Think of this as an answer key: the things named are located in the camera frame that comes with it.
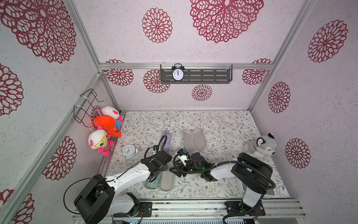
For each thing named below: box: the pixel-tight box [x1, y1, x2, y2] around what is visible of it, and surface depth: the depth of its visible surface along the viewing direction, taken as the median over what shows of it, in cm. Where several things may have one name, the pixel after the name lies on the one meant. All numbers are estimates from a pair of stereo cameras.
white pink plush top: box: [101, 105, 124, 127], surface depth 97 cm
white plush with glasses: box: [88, 129, 115, 157], surface depth 82 cm
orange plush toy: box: [94, 114, 122, 139], surface depth 91 cm
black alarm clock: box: [171, 63, 186, 82], surface depth 92 cm
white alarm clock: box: [122, 144, 139, 159], surface depth 94 cm
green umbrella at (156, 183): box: [144, 172, 163, 189], surface depth 81 cm
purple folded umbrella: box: [162, 130, 172, 154], surface depth 102 cm
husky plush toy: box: [242, 132, 277, 163], surface depth 80 cm
